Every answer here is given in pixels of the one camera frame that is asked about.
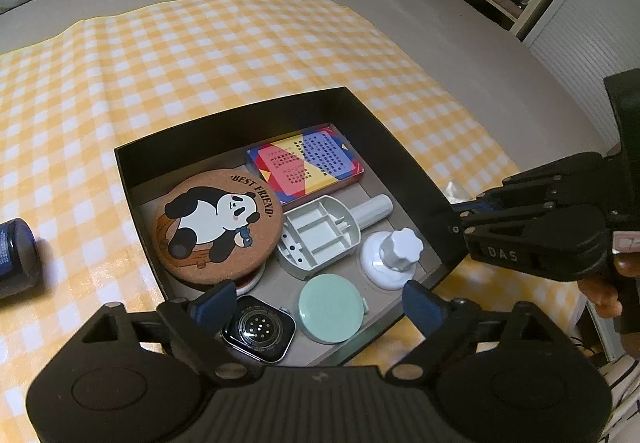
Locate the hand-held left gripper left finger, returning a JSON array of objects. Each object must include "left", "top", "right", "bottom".
[{"left": 82, "top": 280, "right": 265, "bottom": 385}]

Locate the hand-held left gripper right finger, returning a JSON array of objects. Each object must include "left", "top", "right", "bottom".
[{"left": 389, "top": 280, "right": 569, "bottom": 382}]

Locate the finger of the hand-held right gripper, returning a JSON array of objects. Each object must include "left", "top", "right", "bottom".
[
  {"left": 475, "top": 151, "right": 610, "bottom": 208},
  {"left": 432, "top": 202, "right": 551, "bottom": 249}
]

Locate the white round coaster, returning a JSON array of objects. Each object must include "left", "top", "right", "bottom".
[{"left": 234, "top": 267, "right": 267, "bottom": 297}]

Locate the black smartwatch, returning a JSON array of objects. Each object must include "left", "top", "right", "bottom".
[{"left": 220, "top": 295, "right": 299, "bottom": 364}]

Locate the white knob suction base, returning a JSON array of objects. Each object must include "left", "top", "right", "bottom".
[{"left": 357, "top": 228, "right": 426, "bottom": 292}]

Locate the cork panda coaster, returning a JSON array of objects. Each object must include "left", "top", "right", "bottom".
[{"left": 155, "top": 167, "right": 285, "bottom": 289}]

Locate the mint green round compact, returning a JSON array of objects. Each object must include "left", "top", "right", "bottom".
[{"left": 298, "top": 274, "right": 371, "bottom": 346}]

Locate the black cardboard box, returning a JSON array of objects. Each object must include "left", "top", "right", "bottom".
[{"left": 114, "top": 86, "right": 469, "bottom": 367}]

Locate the person's right hand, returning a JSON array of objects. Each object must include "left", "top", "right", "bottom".
[{"left": 577, "top": 255, "right": 640, "bottom": 320}]

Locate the clear tape strip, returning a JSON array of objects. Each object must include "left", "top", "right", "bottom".
[{"left": 444, "top": 180, "right": 472, "bottom": 204}]

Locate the white louvred cabinet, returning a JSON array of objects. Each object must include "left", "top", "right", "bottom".
[{"left": 519, "top": 0, "right": 640, "bottom": 164}]

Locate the striped cloth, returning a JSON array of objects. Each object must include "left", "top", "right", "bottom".
[{"left": 575, "top": 354, "right": 640, "bottom": 443}]

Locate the colourful patterned card box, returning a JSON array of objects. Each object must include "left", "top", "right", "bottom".
[{"left": 245, "top": 121, "right": 369, "bottom": 208}]

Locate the dark blue jar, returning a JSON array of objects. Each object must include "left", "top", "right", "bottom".
[{"left": 0, "top": 218, "right": 42, "bottom": 302}]

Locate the yellow checkered mat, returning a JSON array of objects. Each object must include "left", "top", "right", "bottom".
[{"left": 0, "top": 0, "right": 592, "bottom": 443}]

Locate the grey plastic handled tool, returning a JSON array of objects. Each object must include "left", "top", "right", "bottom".
[{"left": 276, "top": 194, "right": 395, "bottom": 280}]

